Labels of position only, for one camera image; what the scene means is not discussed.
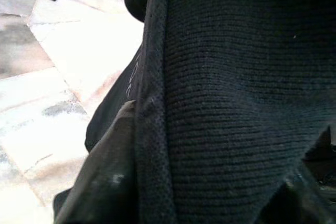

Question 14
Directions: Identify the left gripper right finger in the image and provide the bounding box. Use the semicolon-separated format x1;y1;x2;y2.
272;125;336;224

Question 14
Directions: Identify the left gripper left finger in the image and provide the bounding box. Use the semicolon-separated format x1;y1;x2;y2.
54;100;139;224

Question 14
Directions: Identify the plain black polo shirt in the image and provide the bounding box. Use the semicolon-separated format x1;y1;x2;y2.
52;0;336;224

